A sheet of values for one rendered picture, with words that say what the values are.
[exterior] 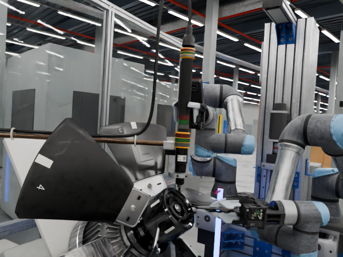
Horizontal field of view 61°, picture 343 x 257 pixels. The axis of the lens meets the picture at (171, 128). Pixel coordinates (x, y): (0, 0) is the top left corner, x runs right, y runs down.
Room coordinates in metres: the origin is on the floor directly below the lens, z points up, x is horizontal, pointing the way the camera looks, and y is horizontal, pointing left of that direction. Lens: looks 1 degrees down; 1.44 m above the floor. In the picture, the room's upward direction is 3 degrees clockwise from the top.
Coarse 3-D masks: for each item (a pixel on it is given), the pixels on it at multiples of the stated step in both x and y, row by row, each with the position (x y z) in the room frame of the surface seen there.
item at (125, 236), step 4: (120, 224) 0.75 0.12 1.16; (124, 228) 0.74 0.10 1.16; (124, 232) 0.73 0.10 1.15; (124, 236) 0.73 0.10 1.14; (124, 240) 0.73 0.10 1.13; (128, 240) 0.72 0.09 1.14; (128, 244) 0.72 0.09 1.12; (132, 244) 0.72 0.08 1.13; (132, 248) 0.72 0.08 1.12; (136, 252) 0.72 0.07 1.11; (140, 252) 0.73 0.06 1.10; (140, 256) 0.73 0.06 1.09; (144, 256) 0.73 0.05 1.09; (148, 256) 0.74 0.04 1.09
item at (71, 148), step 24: (72, 120) 0.65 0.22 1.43; (48, 144) 0.60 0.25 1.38; (72, 144) 0.63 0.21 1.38; (96, 144) 0.66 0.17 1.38; (48, 168) 0.59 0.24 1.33; (72, 168) 0.61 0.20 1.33; (96, 168) 0.65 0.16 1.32; (120, 168) 0.69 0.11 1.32; (24, 192) 0.55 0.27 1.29; (48, 192) 0.58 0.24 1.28; (72, 192) 0.61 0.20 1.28; (96, 192) 0.64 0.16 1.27; (120, 192) 0.68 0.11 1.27; (24, 216) 0.55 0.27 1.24; (48, 216) 0.58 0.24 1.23; (72, 216) 0.61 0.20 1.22; (96, 216) 0.65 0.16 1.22
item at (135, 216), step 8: (136, 192) 0.71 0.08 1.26; (128, 200) 0.70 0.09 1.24; (136, 200) 0.71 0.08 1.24; (144, 200) 0.72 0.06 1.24; (128, 208) 0.70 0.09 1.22; (136, 208) 0.71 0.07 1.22; (144, 208) 0.72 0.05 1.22; (120, 216) 0.69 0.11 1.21; (136, 216) 0.71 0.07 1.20; (128, 224) 0.70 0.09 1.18; (136, 224) 0.72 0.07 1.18
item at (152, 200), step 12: (168, 192) 0.75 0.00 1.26; (180, 192) 0.78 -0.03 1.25; (156, 204) 0.70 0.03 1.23; (168, 204) 0.71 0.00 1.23; (180, 204) 0.75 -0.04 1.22; (144, 216) 0.72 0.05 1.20; (156, 216) 0.69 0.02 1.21; (168, 216) 0.68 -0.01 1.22; (180, 216) 0.71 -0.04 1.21; (192, 216) 0.75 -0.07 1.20; (132, 228) 0.72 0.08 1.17; (144, 228) 0.73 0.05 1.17; (168, 228) 0.69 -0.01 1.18; (180, 228) 0.69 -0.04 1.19; (132, 240) 0.71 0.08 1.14; (144, 240) 0.72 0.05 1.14; (168, 240) 0.71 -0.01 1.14; (144, 252) 0.71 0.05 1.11
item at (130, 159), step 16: (112, 128) 0.93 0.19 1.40; (128, 128) 0.95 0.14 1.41; (160, 128) 0.99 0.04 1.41; (112, 144) 0.90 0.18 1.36; (128, 144) 0.90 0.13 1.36; (128, 160) 0.86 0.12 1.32; (144, 160) 0.86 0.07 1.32; (160, 160) 0.87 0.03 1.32; (128, 176) 0.83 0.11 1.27; (144, 176) 0.82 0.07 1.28
